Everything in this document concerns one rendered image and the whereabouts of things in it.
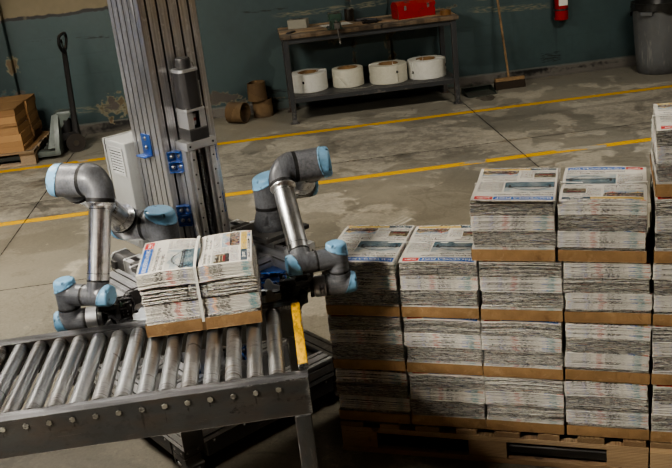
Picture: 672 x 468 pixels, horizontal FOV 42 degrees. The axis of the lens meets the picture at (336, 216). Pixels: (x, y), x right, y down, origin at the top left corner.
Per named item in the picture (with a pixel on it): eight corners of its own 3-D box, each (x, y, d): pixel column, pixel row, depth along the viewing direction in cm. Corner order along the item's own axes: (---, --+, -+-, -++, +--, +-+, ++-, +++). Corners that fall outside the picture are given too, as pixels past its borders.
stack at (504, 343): (365, 399, 387) (346, 223, 359) (646, 417, 352) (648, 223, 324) (341, 451, 352) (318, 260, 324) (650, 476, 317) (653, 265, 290)
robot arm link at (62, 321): (50, 315, 299) (55, 337, 302) (83, 310, 299) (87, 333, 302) (55, 305, 306) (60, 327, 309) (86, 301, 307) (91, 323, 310)
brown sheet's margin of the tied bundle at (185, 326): (200, 295, 312) (198, 284, 310) (195, 331, 285) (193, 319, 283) (155, 301, 311) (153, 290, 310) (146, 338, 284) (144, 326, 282)
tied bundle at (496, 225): (484, 224, 342) (481, 167, 334) (562, 223, 333) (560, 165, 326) (471, 262, 308) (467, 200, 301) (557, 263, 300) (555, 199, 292)
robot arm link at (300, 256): (260, 150, 319) (289, 269, 296) (289, 145, 321) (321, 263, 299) (260, 167, 329) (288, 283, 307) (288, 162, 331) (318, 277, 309)
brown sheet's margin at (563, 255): (565, 222, 333) (565, 211, 332) (646, 222, 324) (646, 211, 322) (557, 261, 299) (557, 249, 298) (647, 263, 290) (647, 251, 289)
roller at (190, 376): (203, 330, 298) (204, 317, 297) (196, 403, 254) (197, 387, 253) (188, 330, 298) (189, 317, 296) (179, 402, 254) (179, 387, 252)
